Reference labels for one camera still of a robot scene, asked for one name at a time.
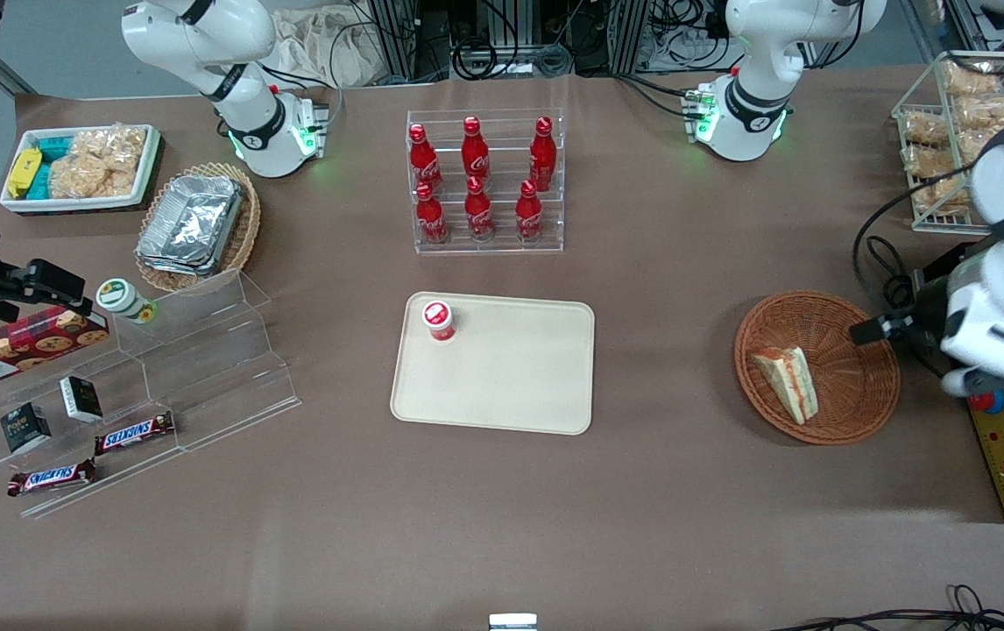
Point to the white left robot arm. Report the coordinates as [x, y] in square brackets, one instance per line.
[756, 88]

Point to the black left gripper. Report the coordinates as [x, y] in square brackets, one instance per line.
[924, 317]

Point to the aluminium frame rack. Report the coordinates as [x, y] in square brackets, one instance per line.
[616, 35]

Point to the yellow snack packet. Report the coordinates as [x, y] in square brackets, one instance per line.
[24, 171]

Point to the triangular sandwich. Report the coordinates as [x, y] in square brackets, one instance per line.
[787, 384]

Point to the small black white carton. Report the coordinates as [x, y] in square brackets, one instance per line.
[81, 399]

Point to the red tartan cookie box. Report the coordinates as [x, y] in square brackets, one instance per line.
[24, 346]

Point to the teal snack packet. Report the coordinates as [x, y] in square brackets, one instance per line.
[53, 147]

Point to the clear bag of crackers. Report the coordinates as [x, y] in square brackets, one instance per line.
[99, 162]

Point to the round brown wicker basket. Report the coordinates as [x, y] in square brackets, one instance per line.
[844, 386]

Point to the clear bag of pastry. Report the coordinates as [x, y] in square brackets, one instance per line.
[940, 197]
[929, 160]
[926, 128]
[993, 111]
[971, 79]
[968, 145]

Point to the green-lidded yogurt cup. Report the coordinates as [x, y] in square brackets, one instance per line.
[121, 298]

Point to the clear acrylic stepped stand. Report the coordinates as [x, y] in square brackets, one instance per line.
[213, 368]

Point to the white rectangular snack bin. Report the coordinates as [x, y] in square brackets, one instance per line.
[20, 203]

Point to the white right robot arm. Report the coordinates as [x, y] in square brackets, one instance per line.
[248, 114]

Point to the red-lidded small cup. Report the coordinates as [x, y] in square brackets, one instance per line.
[438, 319]

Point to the small white metal object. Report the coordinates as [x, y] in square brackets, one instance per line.
[512, 622]

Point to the clear acrylic bottle rack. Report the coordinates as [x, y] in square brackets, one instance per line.
[502, 237]

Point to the red emergency stop button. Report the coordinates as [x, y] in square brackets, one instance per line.
[990, 402]

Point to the brown Snickers bar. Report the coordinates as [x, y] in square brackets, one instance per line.
[134, 433]
[51, 478]

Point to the red cola bottle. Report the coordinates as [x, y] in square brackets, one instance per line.
[528, 212]
[431, 215]
[478, 210]
[423, 158]
[542, 153]
[475, 149]

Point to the beige plastic serving tray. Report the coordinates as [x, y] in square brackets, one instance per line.
[511, 377]

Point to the stacked aluminium foil containers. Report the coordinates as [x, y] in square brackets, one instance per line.
[191, 223]

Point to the oval light wicker basket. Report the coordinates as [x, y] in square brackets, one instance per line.
[243, 237]

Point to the beige cloth bag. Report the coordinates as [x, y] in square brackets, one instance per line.
[318, 44]

